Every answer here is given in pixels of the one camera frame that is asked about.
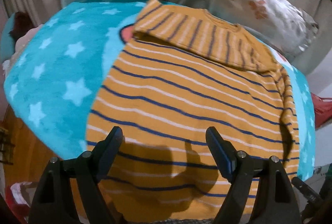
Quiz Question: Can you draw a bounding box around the red plastic bag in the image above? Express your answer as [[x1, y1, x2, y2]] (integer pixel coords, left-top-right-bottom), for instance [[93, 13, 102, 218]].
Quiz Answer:
[[311, 93, 332, 129]]

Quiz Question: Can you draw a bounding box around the white leaf print pillow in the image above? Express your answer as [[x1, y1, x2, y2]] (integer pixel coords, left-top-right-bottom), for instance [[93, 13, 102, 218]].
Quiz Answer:
[[209, 0, 319, 59]]

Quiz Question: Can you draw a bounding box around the dark red plush item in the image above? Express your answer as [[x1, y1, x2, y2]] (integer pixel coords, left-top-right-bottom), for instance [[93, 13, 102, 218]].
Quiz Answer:
[[10, 12, 34, 41]]

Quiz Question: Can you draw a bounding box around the turquoise star fleece blanket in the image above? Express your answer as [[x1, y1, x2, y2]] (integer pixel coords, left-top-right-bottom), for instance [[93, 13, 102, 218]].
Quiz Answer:
[[3, 0, 316, 182]]

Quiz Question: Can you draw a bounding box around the mustard striped knit sweater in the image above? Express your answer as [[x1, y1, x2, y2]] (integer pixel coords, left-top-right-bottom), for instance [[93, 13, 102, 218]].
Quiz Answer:
[[86, 0, 299, 222]]

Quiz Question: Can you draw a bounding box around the pink polka dot cushion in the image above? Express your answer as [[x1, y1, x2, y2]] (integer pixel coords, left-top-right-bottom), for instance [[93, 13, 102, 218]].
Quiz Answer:
[[2, 24, 43, 71]]

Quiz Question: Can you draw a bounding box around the black metal rack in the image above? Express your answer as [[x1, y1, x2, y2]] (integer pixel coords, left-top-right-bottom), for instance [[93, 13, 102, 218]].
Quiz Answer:
[[0, 121, 15, 166]]

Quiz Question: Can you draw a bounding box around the pink cloth on floor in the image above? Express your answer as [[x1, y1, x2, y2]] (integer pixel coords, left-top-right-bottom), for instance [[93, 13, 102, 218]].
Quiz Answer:
[[5, 181, 38, 223]]

